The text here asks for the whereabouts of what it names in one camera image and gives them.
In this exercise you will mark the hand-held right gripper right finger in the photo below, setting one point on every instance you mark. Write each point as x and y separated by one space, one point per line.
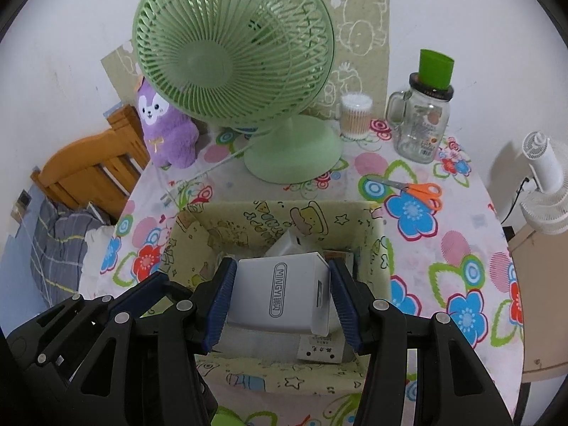
344 306

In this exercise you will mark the purple plush toy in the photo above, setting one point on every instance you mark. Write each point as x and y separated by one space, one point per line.
171 137

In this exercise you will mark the printed fabric storage box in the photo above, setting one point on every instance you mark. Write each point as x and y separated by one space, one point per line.
230 226

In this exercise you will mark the white box with grey label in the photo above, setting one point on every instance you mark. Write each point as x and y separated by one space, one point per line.
275 293

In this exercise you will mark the floral tablecloth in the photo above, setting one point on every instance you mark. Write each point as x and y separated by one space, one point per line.
448 248

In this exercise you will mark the cotton swab container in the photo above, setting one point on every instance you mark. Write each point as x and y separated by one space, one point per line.
355 117

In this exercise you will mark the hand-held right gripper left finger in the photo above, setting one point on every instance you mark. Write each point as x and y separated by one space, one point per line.
217 306

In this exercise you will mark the grey plaid blanket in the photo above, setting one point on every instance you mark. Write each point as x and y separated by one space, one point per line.
57 239

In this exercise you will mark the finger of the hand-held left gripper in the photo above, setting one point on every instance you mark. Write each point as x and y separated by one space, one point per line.
57 317
151 290

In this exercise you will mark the white clip fan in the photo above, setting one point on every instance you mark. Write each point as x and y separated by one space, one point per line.
548 164

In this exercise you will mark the green desk fan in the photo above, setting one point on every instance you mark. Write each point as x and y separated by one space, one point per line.
199 57

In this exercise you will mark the wall socket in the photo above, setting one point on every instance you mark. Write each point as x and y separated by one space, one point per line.
22 197

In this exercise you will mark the green plastic cup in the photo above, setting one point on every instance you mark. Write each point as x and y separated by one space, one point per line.
435 69

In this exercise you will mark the glass mug jar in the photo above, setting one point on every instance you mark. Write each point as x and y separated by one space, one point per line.
421 128

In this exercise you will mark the beige printed wall cloth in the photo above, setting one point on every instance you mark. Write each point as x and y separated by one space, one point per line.
359 31

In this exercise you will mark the small plain white box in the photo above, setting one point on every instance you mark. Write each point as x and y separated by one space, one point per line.
290 244

